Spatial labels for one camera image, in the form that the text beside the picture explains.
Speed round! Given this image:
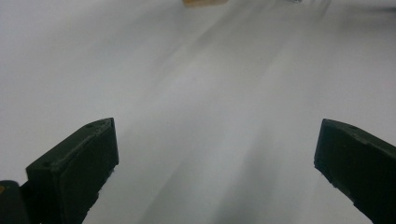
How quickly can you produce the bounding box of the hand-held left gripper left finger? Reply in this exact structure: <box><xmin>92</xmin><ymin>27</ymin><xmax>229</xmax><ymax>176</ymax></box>
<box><xmin>25</xmin><ymin>117</ymin><xmax>120</xmax><ymax>224</ymax></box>

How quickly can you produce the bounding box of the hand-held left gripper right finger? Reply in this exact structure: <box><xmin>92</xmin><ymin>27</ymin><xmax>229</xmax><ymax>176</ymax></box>
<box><xmin>313</xmin><ymin>118</ymin><xmax>396</xmax><ymax>224</ymax></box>

